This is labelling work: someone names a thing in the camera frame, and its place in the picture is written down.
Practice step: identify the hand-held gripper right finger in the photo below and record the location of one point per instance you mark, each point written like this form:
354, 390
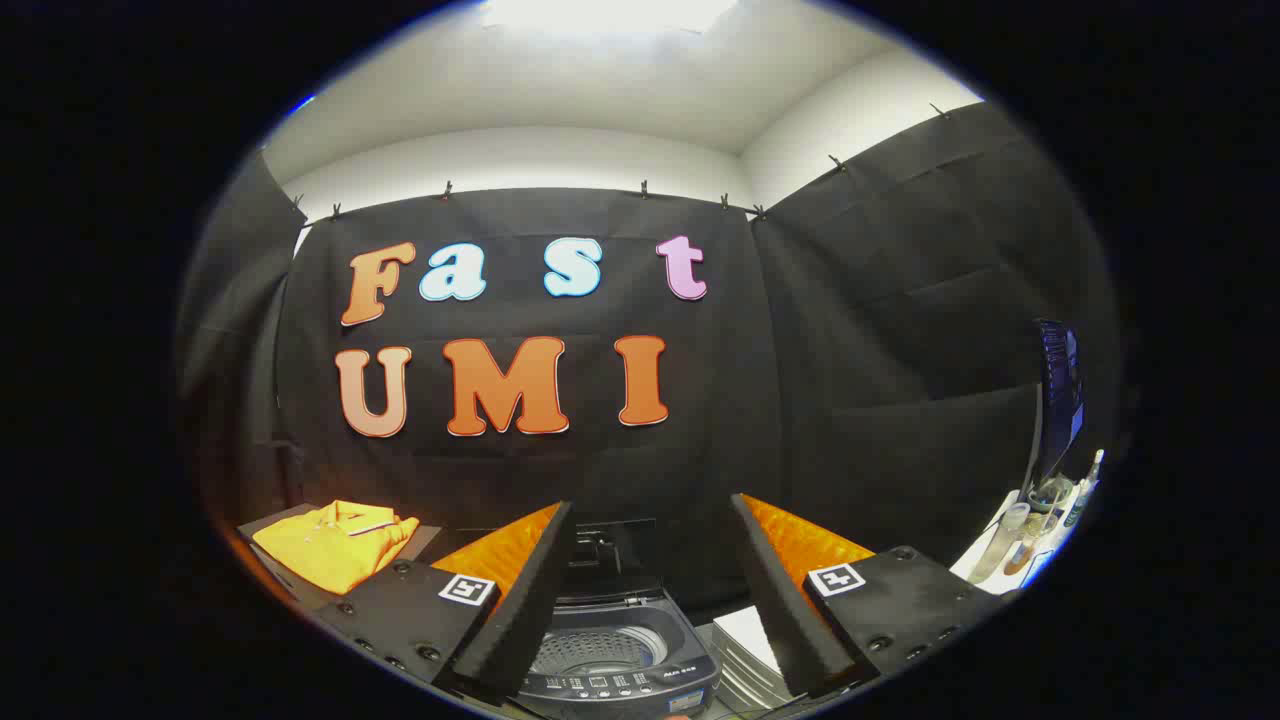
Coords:
785, 610

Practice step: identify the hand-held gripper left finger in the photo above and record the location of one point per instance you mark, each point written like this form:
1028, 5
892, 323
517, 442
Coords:
530, 600

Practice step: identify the grey washing machine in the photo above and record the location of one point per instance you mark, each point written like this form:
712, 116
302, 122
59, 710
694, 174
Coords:
620, 685

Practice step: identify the yellow polo shirt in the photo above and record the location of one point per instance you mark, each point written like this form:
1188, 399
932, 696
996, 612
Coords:
330, 555

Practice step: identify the white slab stack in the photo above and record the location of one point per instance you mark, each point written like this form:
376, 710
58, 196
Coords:
745, 640

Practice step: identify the grey side table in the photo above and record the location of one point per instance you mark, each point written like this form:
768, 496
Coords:
425, 542

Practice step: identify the white spray bottle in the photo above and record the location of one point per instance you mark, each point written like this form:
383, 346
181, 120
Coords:
1085, 495

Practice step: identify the dark computer monitor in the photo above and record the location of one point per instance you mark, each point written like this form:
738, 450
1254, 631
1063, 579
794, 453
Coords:
1060, 400

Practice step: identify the row of black cloth clips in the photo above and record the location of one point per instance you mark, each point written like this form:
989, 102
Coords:
447, 190

